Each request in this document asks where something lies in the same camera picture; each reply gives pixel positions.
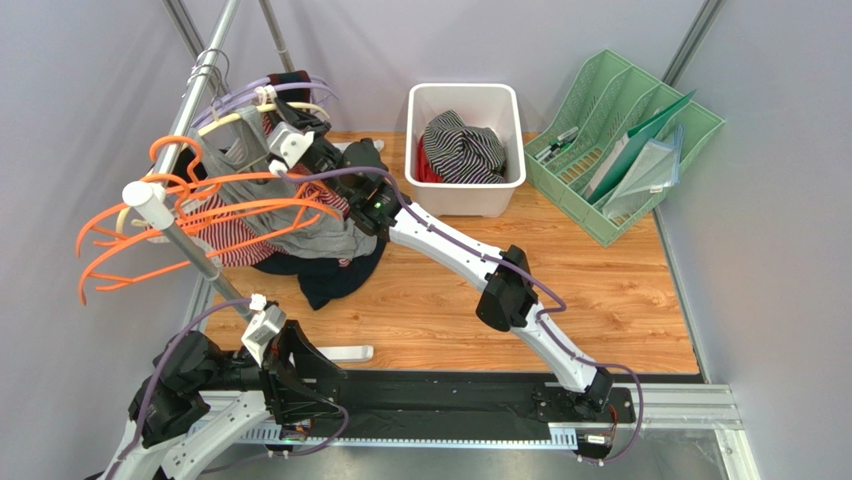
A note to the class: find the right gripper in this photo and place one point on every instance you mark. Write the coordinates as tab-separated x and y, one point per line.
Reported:
320	149

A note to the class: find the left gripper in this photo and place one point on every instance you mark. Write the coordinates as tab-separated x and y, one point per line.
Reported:
286	399

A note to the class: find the red tank top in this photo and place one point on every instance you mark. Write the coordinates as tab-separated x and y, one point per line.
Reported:
425	172

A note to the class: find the black white striped top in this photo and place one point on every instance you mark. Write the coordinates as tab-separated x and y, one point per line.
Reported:
462	153

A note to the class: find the orange plastic hanger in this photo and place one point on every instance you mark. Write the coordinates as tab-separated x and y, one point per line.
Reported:
308	213

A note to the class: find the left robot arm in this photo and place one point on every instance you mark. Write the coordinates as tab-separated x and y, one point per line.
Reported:
201	399

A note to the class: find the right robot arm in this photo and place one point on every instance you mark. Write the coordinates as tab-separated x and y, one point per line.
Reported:
509	299

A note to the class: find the red white striped top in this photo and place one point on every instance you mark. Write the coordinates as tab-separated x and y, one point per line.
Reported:
250	154

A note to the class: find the dark navy garment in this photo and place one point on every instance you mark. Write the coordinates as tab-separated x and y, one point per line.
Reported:
321	280

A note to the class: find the metal clothes rack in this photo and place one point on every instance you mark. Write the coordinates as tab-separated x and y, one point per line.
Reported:
150	204

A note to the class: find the white plastic basket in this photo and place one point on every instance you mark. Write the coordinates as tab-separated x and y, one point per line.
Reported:
489	105

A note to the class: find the pens in organizer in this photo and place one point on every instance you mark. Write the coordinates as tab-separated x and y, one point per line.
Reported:
555	147

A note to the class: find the green file organizer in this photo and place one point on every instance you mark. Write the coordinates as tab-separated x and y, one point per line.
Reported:
609	95

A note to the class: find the green folder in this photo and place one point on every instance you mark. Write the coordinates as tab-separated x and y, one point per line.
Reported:
627	149

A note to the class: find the clear document pouch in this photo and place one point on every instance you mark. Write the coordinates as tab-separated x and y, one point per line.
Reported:
656	169

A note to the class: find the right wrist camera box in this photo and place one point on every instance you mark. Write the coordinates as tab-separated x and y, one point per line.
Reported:
287	145

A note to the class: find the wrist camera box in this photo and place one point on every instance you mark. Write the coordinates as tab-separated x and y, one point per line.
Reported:
266	322
287	145

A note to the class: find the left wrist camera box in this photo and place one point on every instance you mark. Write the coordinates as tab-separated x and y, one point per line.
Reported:
266	322

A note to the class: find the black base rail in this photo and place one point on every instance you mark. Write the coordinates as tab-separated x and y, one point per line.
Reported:
463	406

